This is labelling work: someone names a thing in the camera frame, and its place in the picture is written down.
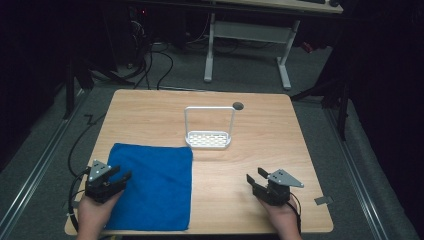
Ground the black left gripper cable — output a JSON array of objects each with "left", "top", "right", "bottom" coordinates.
[{"left": 67, "top": 113, "right": 98, "bottom": 233}]

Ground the blue towel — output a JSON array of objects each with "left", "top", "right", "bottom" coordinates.
[{"left": 104, "top": 142, "right": 195, "bottom": 232}]

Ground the black metal stand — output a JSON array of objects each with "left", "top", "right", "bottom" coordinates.
[
  {"left": 290, "top": 75, "right": 352, "bottom": 142},
  {"left": 62, "top": 54, "right": 96, "bottom": 120}
]

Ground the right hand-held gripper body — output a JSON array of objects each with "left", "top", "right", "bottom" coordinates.
[{"left": 251, "top": 168, "right": 305, "bottom": 207}]

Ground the black floor cable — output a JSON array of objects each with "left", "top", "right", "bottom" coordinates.
[{"left": 133, "top": 41, "right": 175, "bottom": 91}]

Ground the person's right hand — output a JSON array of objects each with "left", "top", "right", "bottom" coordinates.
[{"left": 259, "top": 195, "right": 303, "bottom": 240}]

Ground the black computer tower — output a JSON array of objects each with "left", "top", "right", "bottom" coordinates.
[{"left": 126, "top": 4, "right": 154, "bottom": 69}]

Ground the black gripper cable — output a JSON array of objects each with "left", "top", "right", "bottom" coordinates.
[
  {"left": 287, "top": 191, "right": 303, "bottom": 235},
  {"left": 67, "top": 113, "right": 98, "bottom": 233}
]

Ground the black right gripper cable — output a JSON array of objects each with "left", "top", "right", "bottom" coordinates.
[{"left": 287, "top": 191, "right": 303, "bottom": 235}]

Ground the white rack with handle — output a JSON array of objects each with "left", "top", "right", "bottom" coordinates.
[{"left": 183, "top": 105, "right": 237, "bottom": 151}]

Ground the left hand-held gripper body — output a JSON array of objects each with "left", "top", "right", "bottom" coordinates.
[{"left": 84, "top": 158, "right": 126, "bottom": 205}]

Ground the metal floor rail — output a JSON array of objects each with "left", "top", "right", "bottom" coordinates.
[
  {"left": 0, "top": 88, "right": 90, "bottom": 240},
  {"left": 324, "top": 108, "right": 391, "bottom": 240}
]

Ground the grey tape piece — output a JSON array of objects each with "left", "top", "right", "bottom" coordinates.
[{"left": 314, "top": 195, "right": 335, "bottom": 206}]

